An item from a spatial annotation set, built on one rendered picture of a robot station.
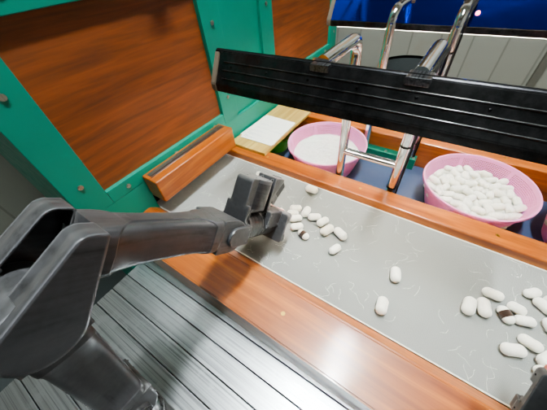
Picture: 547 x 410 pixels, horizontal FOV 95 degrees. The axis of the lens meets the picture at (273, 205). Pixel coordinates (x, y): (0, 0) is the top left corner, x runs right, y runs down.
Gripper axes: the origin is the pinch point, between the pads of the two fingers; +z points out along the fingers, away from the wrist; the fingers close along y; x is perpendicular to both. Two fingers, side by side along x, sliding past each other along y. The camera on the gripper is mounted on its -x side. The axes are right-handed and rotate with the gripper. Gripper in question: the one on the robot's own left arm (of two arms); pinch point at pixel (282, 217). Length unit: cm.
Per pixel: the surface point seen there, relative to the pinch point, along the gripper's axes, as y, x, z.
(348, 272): -20.2, 4.6, -2.4
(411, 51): 13, -123, 173
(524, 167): -49, -32, 37
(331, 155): 1.1, -20.0, 26.3
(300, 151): 12.3, -18.3, 25.9
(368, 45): 47, -124, 171
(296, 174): 5.3, -11.0, 12.5
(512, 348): -48.4, 3.4, -4.1
